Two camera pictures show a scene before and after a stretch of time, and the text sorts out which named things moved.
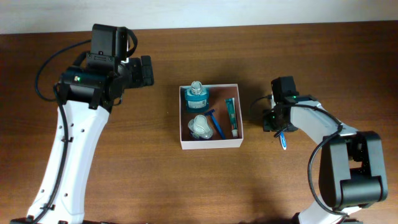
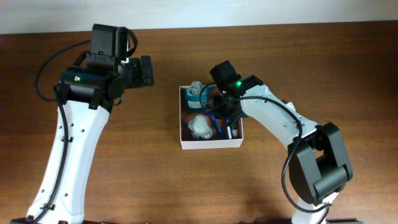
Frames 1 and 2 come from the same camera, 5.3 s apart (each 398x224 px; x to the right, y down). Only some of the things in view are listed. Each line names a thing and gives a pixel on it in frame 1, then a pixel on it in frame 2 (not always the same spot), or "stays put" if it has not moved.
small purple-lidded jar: x=198 y=128 stays put
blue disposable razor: x=210 y=112 stays put
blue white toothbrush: x=283 y=140 to x=229 y=129
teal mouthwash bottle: x=197 y=98 stays put
